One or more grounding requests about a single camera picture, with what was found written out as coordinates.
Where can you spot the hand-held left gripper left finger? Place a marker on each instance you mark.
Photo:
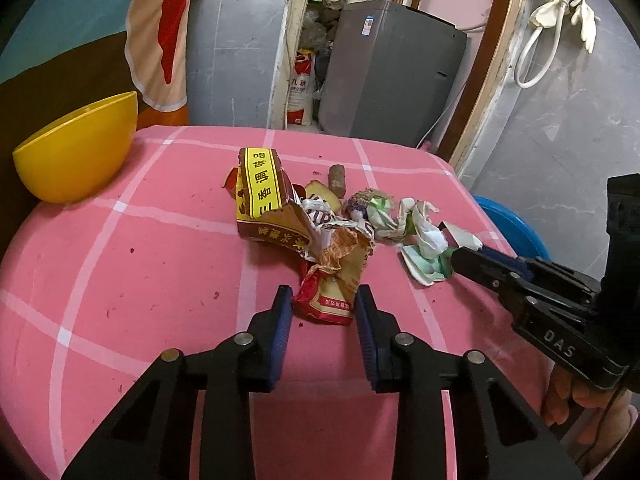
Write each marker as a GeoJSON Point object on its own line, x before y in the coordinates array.
{"type": "Point", "coordinates": [282, 330]}

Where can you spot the yellow brown snack wrapper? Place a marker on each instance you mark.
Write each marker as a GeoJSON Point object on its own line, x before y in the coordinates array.
{"type": "Point", "coordinates": [265, 185]}

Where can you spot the crumpled green wrapper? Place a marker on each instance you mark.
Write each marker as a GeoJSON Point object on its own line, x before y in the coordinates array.
{"type": "Point", "coordinates": [382, 220]}

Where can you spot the pink plaid tablecloth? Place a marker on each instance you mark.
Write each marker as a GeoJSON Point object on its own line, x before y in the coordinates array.
{"type": "Point", "coordinates": [150, 260]}

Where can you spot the torn red paper bag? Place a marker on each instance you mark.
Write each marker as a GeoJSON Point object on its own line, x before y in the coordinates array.
{"type": "Point", "coordinates": [330, 270]}

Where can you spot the person's right hand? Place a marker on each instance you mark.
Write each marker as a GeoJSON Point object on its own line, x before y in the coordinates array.
{"type": "Point", "coordinates": [570, 400]}

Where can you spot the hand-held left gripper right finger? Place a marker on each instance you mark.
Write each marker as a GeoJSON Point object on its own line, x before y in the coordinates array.
{"type": "Point", "coordinates": [367, 340]}

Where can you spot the wooden door frame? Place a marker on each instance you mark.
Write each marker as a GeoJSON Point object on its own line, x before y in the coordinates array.
{"type": "Point", "coordinates": [492, 85]}

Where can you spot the yellow plastic bowl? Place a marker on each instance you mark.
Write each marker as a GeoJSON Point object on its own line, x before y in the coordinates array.
{"type": "Point", "coordinates": [75, 155]}

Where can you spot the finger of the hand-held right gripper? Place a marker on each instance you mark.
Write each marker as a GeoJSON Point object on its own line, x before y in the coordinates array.
{"type": "Point", "coordinates": [502, 255]}
{"type": "Point", "coordinates": [480, 266]}

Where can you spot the blue plastic basin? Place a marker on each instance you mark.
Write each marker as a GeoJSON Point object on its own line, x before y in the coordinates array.
{"type": "Point", "coordinates": [520, 235]}

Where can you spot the cream rubber gloves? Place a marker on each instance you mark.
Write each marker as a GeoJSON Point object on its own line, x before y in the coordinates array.
{"type": "Point", "coordinates": [550, 10]}

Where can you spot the white red rice bag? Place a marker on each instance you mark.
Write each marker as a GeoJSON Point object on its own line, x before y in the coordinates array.
{"type": "Point", "coordinates": [300, 95]}

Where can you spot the grey washing machine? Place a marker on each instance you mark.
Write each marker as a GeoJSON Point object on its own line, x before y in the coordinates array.
{"type": "Point", "coordinates": [390, 75]}

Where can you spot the red white small wrapper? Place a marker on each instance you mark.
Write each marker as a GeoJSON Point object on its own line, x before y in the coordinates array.
{"type": "Point", "coordinates": [320, 194]}

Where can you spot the orange red towel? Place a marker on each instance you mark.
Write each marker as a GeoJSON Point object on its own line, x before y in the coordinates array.
{"type": "Point", "coordinates": [150, 35]}

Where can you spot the brown sausage piece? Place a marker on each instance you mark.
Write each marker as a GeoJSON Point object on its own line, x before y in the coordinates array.
{"type": "Point", "coordinates": [337, 180]}

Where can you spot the purple wrapper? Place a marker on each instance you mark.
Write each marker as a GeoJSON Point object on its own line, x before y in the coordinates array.
{"type": "Point", "coordinates": [357, 205]}

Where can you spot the teal brown orange cloth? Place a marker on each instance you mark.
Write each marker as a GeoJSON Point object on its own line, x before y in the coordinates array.
{"type": "Point", "coordinates": [65, 20]}

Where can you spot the white paper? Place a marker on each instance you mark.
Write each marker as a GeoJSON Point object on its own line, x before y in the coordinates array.
{"type": "Point", "coordinates": [425, 235]}

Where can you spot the green white wrapper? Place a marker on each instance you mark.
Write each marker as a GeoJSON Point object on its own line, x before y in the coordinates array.
{"type": "Point", "coordinates": [420, 266]}

